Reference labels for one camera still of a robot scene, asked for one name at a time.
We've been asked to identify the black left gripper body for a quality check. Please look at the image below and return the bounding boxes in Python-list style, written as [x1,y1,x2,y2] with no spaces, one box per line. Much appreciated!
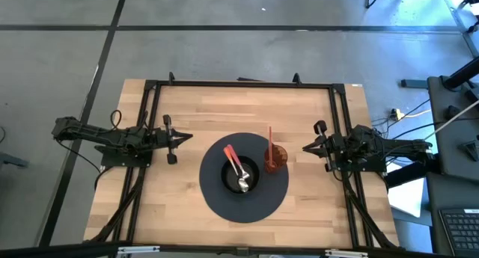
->
[155,114,178,165]

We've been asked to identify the red drinking straw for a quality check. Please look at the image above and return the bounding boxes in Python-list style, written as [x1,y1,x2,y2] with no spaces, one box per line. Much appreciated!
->
[267,126,275,168]

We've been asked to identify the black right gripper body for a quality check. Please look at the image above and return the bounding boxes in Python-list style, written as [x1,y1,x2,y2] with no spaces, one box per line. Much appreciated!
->
[313,120,341,173]

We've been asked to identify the grey metal foot bar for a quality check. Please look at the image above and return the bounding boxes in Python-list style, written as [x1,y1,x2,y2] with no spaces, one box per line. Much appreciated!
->
[400,79,429,89]

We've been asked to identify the red faceted plastic tumbler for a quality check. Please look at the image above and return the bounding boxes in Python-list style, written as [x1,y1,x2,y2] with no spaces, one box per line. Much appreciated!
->
[263,144,290,174]

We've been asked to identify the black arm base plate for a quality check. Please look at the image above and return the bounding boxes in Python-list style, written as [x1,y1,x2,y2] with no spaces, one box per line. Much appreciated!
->
[100,144,154,169]
[332,159,388,174]

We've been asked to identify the metal spoon orange handle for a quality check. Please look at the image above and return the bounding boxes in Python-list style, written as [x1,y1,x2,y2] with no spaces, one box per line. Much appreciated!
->
[222,146,250,194]

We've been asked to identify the dark computer desk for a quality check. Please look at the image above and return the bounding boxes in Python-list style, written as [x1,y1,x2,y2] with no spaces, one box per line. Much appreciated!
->
[426,171,479,258]

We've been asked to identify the computer keyboard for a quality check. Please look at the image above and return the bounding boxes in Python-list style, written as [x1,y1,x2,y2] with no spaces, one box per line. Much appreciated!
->
[439,208,479,257]

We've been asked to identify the black aluminium table frame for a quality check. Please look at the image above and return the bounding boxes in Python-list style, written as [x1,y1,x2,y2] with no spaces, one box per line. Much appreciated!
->
[82,71,402,258]

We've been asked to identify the silver frame bracket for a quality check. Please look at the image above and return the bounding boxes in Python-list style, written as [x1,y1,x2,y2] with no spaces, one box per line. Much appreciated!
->
[117,245,162,256]
[324,248,370,258]

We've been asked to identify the round dark woven placemat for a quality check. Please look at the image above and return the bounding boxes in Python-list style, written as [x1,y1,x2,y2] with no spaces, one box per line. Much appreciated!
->
[198,132,290,224]

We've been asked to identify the black support tube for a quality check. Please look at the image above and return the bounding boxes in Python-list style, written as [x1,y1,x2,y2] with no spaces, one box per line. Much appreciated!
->
[442,55,479,91]

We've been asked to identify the black bowl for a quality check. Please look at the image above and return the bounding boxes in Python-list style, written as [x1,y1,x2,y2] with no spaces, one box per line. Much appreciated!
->
[220,155,261,195]

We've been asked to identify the dark grey side table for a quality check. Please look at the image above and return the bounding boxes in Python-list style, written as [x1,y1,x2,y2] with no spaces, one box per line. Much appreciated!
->
[427,75,479,170]

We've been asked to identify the grey chair leg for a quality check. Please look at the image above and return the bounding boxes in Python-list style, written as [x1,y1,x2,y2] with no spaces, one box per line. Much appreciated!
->
[0,151,29,169]

